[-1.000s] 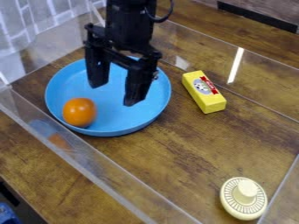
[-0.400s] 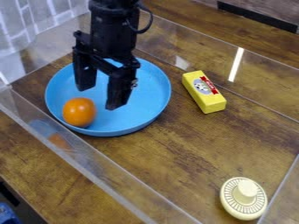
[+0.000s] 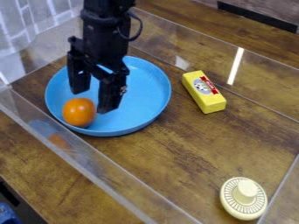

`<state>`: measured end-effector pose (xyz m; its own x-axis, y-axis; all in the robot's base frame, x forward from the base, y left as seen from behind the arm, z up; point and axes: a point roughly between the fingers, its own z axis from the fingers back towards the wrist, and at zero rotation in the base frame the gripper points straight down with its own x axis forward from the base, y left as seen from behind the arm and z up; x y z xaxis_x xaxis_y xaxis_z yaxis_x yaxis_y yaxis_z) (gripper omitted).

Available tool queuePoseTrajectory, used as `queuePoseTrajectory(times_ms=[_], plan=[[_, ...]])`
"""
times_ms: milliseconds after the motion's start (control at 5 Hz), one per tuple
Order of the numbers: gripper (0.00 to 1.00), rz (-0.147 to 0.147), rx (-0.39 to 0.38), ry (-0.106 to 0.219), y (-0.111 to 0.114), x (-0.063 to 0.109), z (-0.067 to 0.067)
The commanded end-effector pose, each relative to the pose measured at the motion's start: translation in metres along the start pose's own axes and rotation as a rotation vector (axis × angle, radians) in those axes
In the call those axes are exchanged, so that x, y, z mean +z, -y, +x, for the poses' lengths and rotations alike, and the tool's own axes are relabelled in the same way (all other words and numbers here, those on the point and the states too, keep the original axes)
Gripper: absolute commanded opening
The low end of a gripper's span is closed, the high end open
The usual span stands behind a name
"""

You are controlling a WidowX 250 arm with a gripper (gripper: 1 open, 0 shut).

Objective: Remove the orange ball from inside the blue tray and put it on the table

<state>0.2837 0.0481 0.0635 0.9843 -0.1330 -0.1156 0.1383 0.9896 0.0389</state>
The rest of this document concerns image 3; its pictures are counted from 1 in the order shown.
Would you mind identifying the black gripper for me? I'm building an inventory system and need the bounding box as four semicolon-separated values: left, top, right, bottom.
67;10;133;114

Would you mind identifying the orange ball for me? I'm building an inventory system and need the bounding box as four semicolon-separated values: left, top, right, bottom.
62;98;97;128

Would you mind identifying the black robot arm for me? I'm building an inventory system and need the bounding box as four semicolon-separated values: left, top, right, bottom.
67;0;143;114

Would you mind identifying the blue round tray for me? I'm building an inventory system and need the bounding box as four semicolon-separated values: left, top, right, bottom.
45;56;173;137

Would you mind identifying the yellow butter box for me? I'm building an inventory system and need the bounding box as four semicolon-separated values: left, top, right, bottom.
182;70;228;114

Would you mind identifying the blue object at corner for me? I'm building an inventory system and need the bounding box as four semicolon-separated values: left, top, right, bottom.
0;203;19;224

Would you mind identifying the cream round lid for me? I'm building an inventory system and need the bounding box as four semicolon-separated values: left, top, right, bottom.
219;177;268;221

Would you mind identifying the black cable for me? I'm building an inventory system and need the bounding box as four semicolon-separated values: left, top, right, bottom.
117;10;145;42

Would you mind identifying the clear acrylic enclosure wall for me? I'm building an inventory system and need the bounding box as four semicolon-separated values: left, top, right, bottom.
0;0;299;224

